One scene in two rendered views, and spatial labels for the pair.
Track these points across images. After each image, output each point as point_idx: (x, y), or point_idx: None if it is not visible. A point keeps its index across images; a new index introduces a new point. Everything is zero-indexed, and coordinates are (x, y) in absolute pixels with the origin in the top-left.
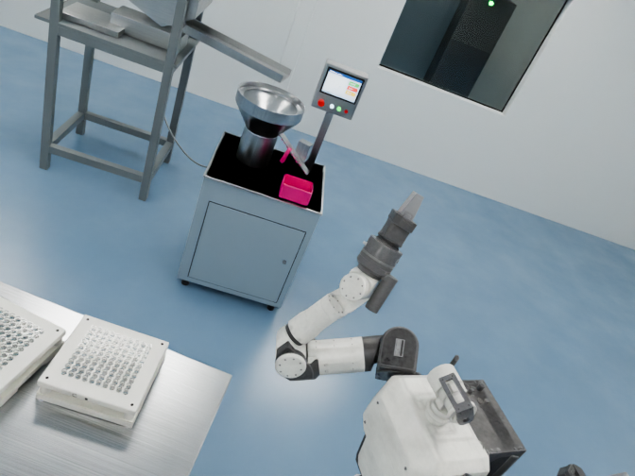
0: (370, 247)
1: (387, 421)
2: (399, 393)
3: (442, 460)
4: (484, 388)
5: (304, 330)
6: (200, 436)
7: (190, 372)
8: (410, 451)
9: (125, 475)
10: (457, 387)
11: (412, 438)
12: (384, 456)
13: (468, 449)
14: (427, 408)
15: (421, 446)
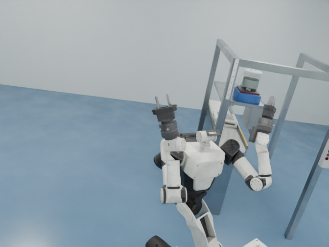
0: (173, 127)
1: (205, 163)
2: (198, 155)
3: (222, 150)
4: (179, 134)
5: (180, 179)
6: None
7: None
8: (218, 159)
9: None
10: (212, 131)
11: (214, 156)
12: (210, 172)
13: (212, 143)
14: (206, 147)
15: (217, 154)
